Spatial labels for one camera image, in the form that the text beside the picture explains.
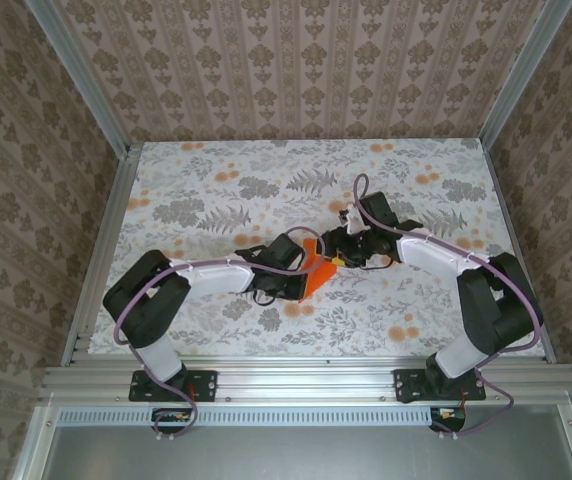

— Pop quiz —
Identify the grey slotted cable duct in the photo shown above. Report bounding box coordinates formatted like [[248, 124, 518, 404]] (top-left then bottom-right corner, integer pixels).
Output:
[[58, 405, 440, 427]]

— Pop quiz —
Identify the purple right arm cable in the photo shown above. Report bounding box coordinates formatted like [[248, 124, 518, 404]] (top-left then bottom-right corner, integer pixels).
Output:
[[353, 173, 543, 442]]

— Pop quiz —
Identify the grey sheet metal panel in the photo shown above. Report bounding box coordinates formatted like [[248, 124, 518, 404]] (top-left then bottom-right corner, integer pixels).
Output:
[[13, 403, 572, 480]]

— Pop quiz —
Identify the floral patterned table mat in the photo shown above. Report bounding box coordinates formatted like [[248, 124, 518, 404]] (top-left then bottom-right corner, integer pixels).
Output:
[[88, 139, 550, 359]]

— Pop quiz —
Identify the orange paper sheet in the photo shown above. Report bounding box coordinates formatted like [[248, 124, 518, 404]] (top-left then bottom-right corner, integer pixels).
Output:
[[298, 237, 340, 305]]

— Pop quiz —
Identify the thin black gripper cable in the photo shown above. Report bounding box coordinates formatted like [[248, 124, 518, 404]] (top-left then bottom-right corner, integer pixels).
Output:
[[252, 288, 281, 308], [359, 252, 398, 272]]

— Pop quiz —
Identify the aluminium frame cross rail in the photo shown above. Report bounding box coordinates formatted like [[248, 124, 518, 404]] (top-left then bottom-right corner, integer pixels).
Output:
[[40, 357, 572, 404]]

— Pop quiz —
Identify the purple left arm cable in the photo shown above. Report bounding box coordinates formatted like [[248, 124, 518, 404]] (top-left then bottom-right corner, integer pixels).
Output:
[[115, 226, 326, 444]]

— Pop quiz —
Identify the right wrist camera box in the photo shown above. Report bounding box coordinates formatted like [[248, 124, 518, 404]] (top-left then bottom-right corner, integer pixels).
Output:
[[339, 202, 367, 236]]

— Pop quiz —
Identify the aluminium frame post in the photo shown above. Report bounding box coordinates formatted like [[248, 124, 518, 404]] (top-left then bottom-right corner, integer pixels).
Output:
[[477, 0, 568, 147], [26, 0, 141, 157]]

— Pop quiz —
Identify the aluminium table side rail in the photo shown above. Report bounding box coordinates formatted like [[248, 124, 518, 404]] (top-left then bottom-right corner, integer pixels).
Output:
[[479, 139, 558, 365], [59, 144, 143, 366]]

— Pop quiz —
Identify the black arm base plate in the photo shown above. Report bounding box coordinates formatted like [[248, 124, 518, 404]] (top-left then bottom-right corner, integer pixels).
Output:
[[393, 368, 487, 403], [129, 368, 218, 403]]

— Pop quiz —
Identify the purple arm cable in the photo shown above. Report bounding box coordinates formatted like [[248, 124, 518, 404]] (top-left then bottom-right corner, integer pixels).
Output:
[[115, 226, 326, 444], [353, 173, 543, 442]]

